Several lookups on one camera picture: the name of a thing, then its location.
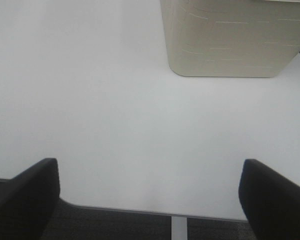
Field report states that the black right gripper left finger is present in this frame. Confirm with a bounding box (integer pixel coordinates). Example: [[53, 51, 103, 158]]
[[0, 158, 61, 240]]

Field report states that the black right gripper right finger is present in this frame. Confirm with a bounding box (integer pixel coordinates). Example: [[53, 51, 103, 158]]
[[238, 159, 300, 240]]

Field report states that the white table leg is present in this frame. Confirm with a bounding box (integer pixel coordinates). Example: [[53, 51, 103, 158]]
[[171, 216, 188, 240]]

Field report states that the beige plastic bin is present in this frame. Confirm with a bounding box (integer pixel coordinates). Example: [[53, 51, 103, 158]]
[[160, 0, 300, 78]]

